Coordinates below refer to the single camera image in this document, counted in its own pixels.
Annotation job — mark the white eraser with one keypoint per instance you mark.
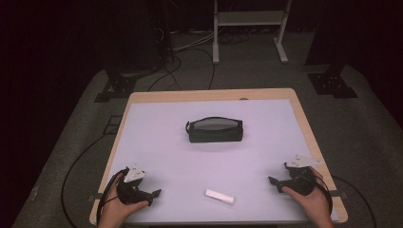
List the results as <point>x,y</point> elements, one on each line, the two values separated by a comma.
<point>219,196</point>

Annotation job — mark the person's right hand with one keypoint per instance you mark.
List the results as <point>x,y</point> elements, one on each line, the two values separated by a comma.
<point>312,204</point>

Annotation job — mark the white metal desk frame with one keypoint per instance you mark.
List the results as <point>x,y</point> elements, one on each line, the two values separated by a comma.
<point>250,17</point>

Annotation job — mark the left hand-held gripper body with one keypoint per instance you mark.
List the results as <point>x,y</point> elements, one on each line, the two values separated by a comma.
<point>133,186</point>

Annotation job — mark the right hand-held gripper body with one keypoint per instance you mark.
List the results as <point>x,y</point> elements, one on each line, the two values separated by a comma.
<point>301,182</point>

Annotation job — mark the black stand base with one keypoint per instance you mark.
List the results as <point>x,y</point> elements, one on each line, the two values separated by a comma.
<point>332,84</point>
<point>118,87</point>

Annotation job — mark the person's left hand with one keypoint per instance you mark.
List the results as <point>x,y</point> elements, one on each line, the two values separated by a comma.
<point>115,209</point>

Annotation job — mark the black pencil case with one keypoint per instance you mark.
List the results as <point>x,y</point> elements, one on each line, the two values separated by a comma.
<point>215,131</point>

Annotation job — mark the wooden table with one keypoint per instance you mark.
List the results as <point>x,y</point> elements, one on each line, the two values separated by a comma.
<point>209,94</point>

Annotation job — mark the white table mat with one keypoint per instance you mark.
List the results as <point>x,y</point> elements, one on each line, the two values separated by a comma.
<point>202,164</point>

